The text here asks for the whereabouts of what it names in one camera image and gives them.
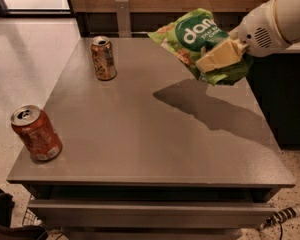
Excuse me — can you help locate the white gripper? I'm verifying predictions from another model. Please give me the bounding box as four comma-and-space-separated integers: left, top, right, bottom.
196, 0, 290, 73

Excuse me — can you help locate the brown patterned drink can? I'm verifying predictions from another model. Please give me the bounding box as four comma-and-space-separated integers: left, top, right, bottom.
90, 36, 117, 81

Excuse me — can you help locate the green rice chip bag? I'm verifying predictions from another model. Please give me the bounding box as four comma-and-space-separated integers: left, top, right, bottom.
148, 8, 252, 85

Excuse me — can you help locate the striped cable on floor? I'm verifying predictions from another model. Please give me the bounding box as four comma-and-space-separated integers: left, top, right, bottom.
258, 201, 300, 231

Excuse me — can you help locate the grey cabinet drawer front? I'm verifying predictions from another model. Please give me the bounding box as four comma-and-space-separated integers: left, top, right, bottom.
28, 200, 274, 229

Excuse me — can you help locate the red coke can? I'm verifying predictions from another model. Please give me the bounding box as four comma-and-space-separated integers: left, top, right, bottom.
11, 105, 63, 161

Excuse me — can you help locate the left metal bracket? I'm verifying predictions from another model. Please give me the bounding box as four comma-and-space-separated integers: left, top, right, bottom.
115, 0, 132, 38

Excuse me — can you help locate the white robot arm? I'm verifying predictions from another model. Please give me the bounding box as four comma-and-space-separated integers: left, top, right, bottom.
196, 0, 300, 73

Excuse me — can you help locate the wire basket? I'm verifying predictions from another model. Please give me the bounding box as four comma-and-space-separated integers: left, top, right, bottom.
22, 208, 42, 226

